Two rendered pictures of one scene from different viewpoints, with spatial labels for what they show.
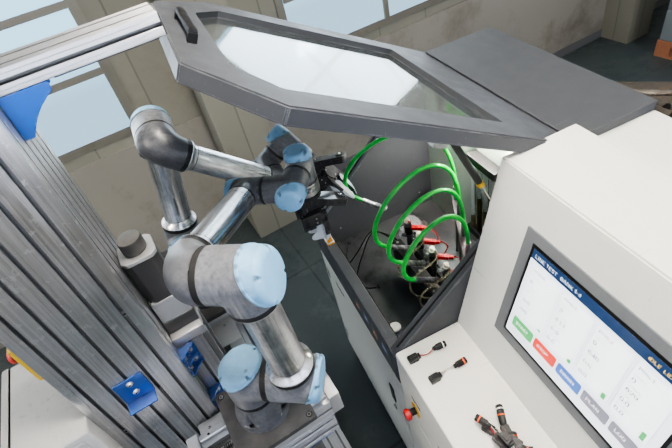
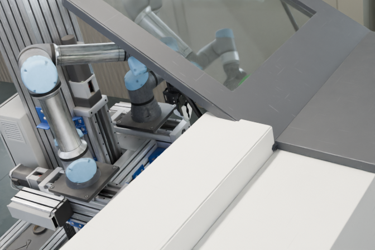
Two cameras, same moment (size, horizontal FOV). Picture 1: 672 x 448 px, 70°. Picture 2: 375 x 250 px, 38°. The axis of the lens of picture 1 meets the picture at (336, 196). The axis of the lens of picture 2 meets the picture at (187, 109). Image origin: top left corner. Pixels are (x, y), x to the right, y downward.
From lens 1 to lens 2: 153 cm
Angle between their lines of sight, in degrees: 47
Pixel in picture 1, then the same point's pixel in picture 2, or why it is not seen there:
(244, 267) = (26, 63)
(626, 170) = (217, 163)
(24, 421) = (17, 99)
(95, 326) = not seen: hidden behind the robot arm
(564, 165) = (208, 136)
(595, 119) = (313, 142)
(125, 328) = not seen: hidden behind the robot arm
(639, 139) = (314, 177)
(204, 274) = (21, 57)
